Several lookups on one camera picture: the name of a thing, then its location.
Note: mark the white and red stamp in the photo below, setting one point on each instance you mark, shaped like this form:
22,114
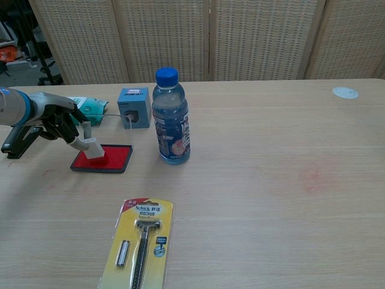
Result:
94,149

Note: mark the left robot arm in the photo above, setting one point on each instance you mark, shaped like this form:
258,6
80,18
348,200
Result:
15,106

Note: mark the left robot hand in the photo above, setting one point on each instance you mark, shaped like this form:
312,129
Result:
51,111

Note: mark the small blue cardboard box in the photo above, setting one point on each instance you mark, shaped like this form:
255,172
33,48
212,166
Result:
141,102

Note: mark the green wet wipes pack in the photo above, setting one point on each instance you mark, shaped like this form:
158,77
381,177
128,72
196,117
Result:
93,109

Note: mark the yellow razor blister pack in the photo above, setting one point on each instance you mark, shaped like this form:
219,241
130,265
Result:
150,210

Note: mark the wooden rattan folding screen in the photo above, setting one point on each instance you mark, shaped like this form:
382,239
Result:
168,39

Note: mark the black stapler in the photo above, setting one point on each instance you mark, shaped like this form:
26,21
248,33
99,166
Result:
15,140

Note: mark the orange object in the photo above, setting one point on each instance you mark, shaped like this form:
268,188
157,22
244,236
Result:
6,54

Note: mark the blue capped drink bottle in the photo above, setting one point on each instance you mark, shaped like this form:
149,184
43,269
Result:
171,132

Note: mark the red ink pad clear lid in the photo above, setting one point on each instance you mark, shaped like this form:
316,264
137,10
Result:
118,158

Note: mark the black tripod stand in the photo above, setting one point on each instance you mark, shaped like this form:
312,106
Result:
45,64

